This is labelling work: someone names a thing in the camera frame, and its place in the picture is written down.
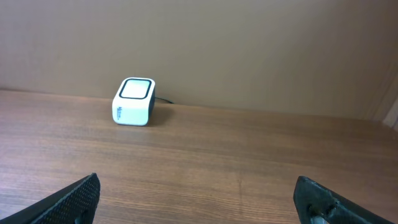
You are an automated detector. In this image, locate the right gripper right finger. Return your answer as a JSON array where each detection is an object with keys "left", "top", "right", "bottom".
[{"left": 293, "top": 176, "right": 392, "bottom": 224}]

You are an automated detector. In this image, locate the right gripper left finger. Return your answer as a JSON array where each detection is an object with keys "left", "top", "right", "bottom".
[{"left": 1, "top": 173, "right": 101, "bottom": 224}]

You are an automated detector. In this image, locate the white barcode scanner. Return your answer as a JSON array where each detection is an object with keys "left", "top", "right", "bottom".
[{"left": 112, "top": 77, "right": 155, "bottom": 126}]

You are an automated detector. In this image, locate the black scanner cable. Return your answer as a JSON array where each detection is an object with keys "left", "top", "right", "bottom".
[{"left": 154, "top": 96, "right": 175, "bottom": 105}]

